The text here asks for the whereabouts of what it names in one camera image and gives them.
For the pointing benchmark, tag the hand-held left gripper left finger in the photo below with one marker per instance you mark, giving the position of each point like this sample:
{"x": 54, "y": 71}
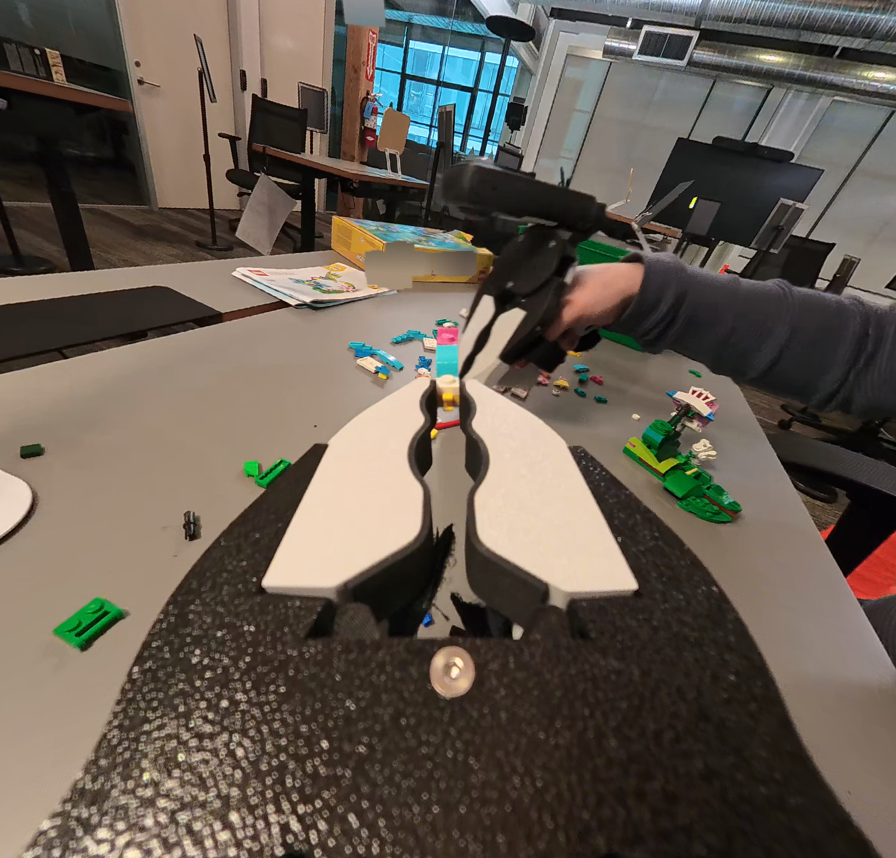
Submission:
{"x": 350, "y": 501}

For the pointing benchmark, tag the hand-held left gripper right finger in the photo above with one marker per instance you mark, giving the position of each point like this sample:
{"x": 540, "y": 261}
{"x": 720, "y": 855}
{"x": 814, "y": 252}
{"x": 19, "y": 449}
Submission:
{"x": 553, "y": 508}

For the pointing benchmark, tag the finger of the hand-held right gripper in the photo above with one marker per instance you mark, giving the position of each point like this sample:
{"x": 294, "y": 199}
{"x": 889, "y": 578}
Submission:
{"x": 511, "y": 333}
{"x": 479, "y": 333}

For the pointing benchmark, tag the small pink teal lego assembly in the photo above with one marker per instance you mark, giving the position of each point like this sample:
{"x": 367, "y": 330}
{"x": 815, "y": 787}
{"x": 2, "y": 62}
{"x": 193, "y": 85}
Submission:
{"x": 448, "y": 364}

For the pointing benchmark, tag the pile of lego pieces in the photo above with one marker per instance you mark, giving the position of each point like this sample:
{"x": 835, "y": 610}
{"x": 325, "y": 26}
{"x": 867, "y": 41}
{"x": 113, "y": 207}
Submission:
{"x": 381, "y": 360}

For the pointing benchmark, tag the person's right forearm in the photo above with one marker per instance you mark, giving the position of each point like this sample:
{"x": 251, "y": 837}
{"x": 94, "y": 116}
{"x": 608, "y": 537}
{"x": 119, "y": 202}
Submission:
{"x": 756, "y": 333}

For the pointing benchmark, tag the green lego grille plate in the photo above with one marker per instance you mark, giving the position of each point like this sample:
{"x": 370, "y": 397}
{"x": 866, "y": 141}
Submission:
{"x": 274, "y": 472}

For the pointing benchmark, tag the yellow lego box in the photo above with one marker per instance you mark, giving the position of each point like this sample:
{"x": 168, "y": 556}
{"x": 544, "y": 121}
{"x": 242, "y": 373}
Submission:
{"x": 392, "y": 242}

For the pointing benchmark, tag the green lego plant model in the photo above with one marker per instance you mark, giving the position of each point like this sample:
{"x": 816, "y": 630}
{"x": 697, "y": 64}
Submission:
{"x": 682, "y": 473}

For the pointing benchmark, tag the black lego pin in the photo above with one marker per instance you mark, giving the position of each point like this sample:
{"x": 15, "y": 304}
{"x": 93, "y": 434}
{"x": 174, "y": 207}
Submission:
{"x": 190, "y": 525}

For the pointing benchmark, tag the white lego flower piece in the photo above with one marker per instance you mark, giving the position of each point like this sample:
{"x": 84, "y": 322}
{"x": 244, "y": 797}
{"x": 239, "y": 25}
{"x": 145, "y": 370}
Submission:
{"x": 704, "y": 449}

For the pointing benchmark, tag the lego instruction booklet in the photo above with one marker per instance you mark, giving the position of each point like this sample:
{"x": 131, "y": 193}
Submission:
{"x": 308, "y": 285}

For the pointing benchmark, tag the large green lego plate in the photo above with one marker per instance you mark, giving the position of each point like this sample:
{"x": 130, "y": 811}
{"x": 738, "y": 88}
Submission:
{"x": 89, "y": 623}

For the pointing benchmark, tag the small dark green lego piece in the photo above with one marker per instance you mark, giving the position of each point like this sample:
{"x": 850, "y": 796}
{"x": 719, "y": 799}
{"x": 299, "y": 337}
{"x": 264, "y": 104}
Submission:
{"x": 31, "y": 450}

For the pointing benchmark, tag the person's right hand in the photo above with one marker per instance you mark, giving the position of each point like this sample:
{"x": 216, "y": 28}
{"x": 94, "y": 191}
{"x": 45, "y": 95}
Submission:
{"x": 602, "y": 298}

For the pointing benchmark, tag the green plastic bin stack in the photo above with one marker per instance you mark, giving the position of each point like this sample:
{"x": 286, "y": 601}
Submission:
{"x": 595, "y": 253}

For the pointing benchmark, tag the black speaker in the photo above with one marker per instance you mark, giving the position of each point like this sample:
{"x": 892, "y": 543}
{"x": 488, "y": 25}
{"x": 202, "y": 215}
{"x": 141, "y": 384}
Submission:
{"x": 516, "y": 115}

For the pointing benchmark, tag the wooden board on clear stand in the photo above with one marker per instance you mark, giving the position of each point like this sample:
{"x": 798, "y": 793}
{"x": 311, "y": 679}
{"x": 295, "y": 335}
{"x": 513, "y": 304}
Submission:
{"x": 393, "y": 130}

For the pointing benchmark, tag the black display screen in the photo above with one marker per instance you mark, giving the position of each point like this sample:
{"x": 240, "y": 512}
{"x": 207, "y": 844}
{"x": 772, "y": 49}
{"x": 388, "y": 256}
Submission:
{"x": 742, "y": 179}

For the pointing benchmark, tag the wooden desk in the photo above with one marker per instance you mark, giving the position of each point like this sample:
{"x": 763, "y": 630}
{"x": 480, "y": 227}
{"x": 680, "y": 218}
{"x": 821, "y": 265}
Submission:
{"x": 336, "y": 165}

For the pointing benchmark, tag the red fire extinguisher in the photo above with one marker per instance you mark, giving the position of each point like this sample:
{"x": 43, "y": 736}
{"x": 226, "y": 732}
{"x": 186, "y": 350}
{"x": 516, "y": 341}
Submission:
{"x": 369, "y": 120}

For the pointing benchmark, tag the black floor lamp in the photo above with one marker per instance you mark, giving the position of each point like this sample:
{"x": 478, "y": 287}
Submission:
{"x": 509, "y": 26}

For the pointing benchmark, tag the white paper sheet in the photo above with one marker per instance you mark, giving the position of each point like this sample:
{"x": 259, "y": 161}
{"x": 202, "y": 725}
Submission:
{"x": 266, "y": 214}

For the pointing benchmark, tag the white air vent grille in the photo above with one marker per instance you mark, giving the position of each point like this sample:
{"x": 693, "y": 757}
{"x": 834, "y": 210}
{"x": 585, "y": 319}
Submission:
{"x": 666, "y": 45}

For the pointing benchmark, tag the small desk monitor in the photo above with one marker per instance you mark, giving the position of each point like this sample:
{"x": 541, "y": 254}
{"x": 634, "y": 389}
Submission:
{"x": 313, "y": 106}

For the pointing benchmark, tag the black desk mat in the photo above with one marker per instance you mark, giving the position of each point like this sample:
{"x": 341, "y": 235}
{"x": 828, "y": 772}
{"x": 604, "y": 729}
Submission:
{"x": 91, "y": 319}

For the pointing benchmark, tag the black pole stand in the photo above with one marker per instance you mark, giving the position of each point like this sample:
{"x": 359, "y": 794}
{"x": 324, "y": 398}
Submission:
{"x": 207, "y": 137}

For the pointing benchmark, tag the white stand base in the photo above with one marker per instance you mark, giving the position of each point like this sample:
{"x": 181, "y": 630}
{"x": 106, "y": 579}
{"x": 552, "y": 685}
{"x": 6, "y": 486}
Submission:
{"x": 12, "y": 504}

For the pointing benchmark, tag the white door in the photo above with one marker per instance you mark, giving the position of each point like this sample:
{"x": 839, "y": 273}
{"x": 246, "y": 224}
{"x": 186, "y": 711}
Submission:
{"x": 182, "y": 81}

